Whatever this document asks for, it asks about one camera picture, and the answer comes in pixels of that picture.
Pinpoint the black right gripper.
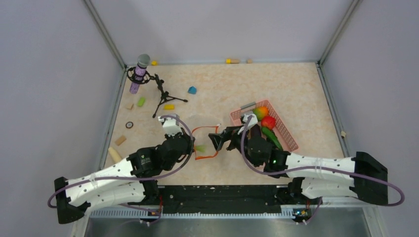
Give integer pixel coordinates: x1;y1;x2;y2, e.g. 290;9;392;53
209;124;260;167

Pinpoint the clear orange zip bag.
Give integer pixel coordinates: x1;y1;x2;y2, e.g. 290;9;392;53
185;114;222;161

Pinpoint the pink plastic basket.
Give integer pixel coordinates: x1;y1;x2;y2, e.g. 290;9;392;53
230;99;299;152

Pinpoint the toy purple eggplant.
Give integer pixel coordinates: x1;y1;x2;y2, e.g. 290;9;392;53
250;124;262;138

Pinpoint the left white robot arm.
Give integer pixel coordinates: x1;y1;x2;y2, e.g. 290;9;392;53
47;132;195;224

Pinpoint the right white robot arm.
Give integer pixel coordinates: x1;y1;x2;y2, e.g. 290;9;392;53
208;125;388;205

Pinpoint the cream wooden cylinder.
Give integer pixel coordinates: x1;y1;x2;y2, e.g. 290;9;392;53
108;147;122;163

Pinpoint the tan wooden block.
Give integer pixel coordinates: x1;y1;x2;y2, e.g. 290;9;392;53
114;135;126;146

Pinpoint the toy mango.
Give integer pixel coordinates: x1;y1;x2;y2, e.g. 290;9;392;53
252;106;269;121

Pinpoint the toy green cucumber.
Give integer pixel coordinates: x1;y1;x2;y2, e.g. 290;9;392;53
261;126;284;151

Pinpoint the toy red tomato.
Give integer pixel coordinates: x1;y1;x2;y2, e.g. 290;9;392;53
260;116;276;130

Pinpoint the blue block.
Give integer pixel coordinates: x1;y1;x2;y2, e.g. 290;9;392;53
187;86;197;94

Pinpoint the green block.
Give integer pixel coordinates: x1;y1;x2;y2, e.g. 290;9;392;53
136;97;146;107

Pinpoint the black microphone tripod stand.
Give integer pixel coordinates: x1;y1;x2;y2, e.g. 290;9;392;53
127;67;188;118

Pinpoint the purple microphone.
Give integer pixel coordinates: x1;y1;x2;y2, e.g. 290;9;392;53
129;54;151;94

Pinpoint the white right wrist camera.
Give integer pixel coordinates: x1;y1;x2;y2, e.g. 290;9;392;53
238;111;258;134

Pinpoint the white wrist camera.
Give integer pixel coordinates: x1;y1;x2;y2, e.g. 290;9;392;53
158;116;182;137
238;111;258;134

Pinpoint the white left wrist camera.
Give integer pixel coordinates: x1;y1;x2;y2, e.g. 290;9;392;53
158;116;182;137

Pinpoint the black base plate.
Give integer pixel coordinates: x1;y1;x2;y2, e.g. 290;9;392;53
127;185;315;215

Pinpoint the yellow tan cylinder at wall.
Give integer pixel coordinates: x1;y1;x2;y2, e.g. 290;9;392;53
225;58;241;64

